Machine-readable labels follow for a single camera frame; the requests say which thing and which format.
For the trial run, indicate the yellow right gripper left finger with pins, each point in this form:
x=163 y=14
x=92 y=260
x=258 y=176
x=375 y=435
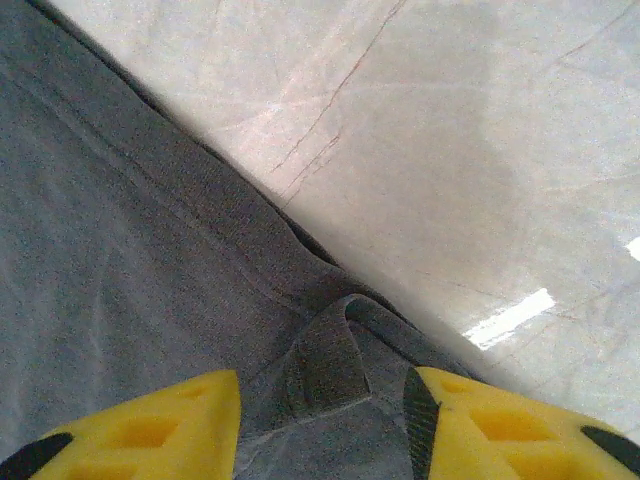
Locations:
x=125 y=440

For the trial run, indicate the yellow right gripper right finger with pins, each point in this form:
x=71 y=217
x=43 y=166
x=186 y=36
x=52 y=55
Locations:
x=500 y=435

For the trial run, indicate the dark grey t-shirt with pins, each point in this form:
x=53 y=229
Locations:
x=125 y=225

